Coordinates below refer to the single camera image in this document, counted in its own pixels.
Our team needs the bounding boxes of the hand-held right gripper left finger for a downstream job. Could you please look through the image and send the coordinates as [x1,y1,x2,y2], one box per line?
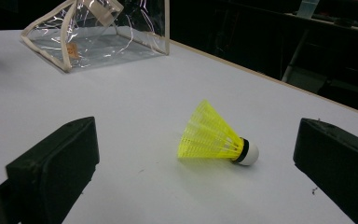
[5,116,101,224]

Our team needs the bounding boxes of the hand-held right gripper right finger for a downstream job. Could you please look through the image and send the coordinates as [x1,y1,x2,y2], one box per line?
[293,117,358,224]

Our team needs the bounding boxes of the clear plastic bag beige trim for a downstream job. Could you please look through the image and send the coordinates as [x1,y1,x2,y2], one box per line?
[21,0,172,75]

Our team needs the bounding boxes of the yellow shuttlecock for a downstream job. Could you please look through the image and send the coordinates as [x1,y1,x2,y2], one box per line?
[176,99,260,167]

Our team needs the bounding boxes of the light wooden desk white legs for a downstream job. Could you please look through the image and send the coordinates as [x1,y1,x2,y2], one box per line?
[280,0,358,84]

